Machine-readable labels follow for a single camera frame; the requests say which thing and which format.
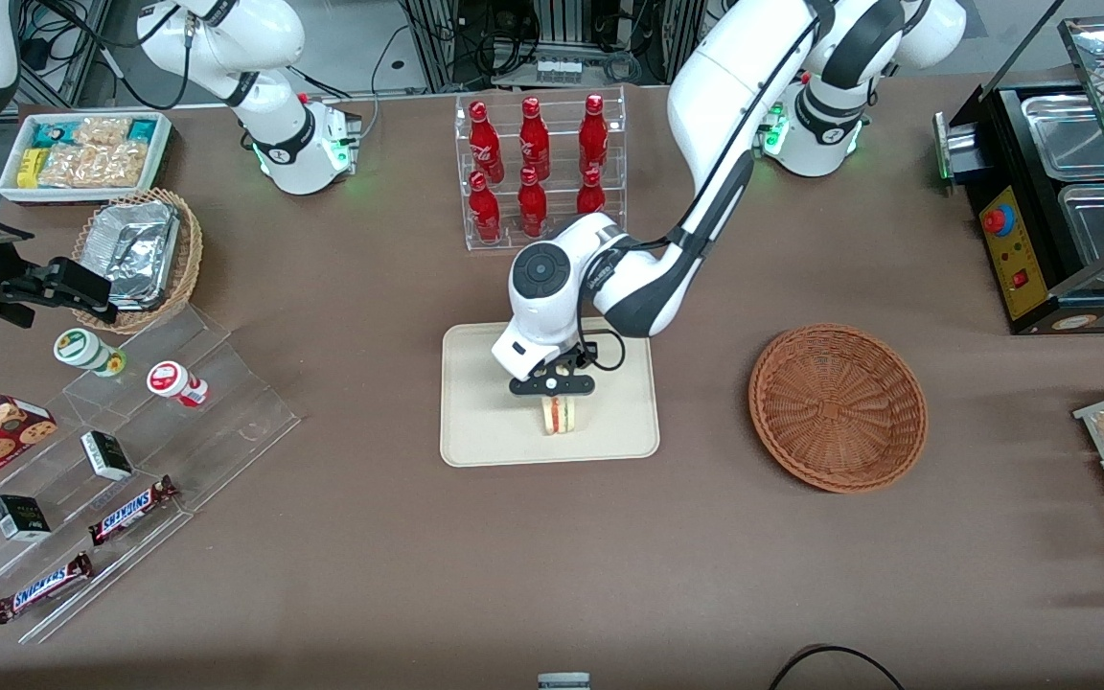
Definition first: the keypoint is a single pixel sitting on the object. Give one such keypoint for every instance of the white plastic snack bin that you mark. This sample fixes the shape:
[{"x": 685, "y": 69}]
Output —
[{"x": 11, "y": 187}]

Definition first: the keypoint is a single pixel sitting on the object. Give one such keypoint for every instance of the green lid yogurt cup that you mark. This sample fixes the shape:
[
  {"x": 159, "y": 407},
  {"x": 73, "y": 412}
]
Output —
[{"x": 82, "y": 348}]

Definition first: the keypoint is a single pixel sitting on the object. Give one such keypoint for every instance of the light wicker basket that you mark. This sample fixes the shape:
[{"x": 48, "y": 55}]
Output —
[{"x": 188, "y": 259}]

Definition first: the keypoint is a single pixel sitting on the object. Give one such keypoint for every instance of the snickers chocolate bar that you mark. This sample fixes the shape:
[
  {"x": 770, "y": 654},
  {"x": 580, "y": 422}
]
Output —
[
  {"x": 130, "y": 511},
  {"x": 39, "y": 587}
]

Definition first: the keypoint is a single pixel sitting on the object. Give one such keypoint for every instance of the black glass food warmer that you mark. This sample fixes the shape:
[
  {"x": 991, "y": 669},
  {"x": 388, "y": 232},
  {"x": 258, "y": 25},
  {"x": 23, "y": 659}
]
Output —
[{"x": 1012, "y": 259}]

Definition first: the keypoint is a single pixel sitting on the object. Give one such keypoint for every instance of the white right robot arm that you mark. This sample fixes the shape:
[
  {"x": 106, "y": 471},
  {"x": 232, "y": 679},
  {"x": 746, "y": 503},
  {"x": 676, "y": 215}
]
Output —
[{"x": 274, "y": 144}]

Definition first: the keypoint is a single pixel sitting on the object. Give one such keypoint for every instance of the stack of foil containers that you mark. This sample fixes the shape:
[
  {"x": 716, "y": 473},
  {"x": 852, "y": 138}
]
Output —
[{"x": 135, "y": 249}]

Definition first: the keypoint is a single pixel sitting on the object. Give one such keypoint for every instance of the yellow snack packet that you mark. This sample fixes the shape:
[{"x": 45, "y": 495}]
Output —
[{"x": 29, "y": 168}]

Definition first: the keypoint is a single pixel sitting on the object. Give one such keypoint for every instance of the small grey device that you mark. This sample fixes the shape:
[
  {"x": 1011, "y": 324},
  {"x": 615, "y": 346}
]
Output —
[{"x": 563, "y": 682}]

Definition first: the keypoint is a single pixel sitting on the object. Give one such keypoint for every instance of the small black box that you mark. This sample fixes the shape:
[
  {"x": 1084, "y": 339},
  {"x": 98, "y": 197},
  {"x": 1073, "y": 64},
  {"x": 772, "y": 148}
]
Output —
[
  {"x": 20, "y": 517},
  {"x": 106, "y": 455}
]

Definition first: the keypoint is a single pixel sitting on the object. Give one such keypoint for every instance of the red lid yogurt cup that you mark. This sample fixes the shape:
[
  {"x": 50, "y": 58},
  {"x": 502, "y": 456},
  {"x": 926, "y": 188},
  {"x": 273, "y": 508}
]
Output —
[{"x": 172, "y": 380}]

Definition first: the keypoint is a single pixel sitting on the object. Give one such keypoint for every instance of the aluminium frame rack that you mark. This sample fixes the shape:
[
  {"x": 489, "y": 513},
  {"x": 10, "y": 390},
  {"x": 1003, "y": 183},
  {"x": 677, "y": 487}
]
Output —
[{"x": 437, "y": 43}]

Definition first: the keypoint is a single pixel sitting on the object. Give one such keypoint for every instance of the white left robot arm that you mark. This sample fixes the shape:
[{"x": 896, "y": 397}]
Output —
[{"x": 705, "y": 96}]

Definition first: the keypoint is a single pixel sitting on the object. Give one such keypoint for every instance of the clear bag of rice puffs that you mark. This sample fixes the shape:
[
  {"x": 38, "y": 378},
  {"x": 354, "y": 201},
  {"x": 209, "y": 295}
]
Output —
[
  {"x": 92, "y": 165},
  {"x": 102, "y": 130}
]

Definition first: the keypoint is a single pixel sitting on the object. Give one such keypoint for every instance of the clear acrylic step display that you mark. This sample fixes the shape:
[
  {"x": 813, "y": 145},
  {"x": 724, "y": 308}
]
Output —
[{"x": 226, "y": 402}]

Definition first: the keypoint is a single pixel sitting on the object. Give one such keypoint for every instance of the teal snack packet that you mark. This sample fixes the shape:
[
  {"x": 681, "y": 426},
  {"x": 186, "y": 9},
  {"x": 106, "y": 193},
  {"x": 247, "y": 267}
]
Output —
[
  {"x": 52, "y": 134},
  {"x": 142, "y": 129}
]

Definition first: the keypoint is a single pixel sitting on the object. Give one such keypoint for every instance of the clear acrylic bottle rack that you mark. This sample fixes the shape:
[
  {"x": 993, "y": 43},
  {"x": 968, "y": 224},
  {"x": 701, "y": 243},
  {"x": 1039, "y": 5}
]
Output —
[{"x": 557, "y": 240}]

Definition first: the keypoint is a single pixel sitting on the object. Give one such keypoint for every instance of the red cola bottle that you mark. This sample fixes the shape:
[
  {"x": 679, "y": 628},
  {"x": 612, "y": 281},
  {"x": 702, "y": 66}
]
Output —
[
  {"x": 485, "y": 211},
  {"x": 593, "y": 134},
  {"x": 591, "y": 196},
  {"x": 485, "y": 144},
  {"x": 532, "y": 206},
  {"x": 534, "y": 139}
]

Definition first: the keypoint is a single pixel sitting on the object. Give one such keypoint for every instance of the beige plastic tray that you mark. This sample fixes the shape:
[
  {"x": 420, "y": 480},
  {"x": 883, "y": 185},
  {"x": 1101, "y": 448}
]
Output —
[{"x": 485, "y": 422}]

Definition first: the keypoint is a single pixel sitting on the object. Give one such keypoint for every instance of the triangle sandwich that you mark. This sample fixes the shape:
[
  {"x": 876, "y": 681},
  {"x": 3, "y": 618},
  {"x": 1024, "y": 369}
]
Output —
[{"x": 559, "y": 417}]

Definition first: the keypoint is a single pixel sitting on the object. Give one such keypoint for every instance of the white power strip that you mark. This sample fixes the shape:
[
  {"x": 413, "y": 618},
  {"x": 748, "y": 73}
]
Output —
[{"x": 559, "y": 69}]

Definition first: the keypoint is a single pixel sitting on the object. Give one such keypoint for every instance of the brown wicker basket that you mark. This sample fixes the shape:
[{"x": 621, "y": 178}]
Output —
[{"x": 839, "y": 407}]

